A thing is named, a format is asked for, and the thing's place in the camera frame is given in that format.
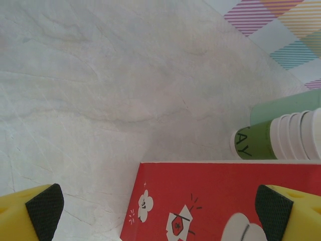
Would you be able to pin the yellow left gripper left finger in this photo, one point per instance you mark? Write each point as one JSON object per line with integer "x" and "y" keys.
{"x": 25, "y": 218}

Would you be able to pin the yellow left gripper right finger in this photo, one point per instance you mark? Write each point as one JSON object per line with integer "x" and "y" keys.
{"x": 296, "y": 218}

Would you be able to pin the red white paper gift bag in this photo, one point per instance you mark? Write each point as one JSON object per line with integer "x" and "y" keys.
{"x": 213, "y": 188}

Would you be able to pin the stack of green paper cups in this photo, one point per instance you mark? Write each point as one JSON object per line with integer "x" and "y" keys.
{"x": 260, "y": 143}

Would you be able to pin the pale green straw holder cup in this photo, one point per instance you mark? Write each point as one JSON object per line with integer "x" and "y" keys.
{"x": 288, "y": 105}

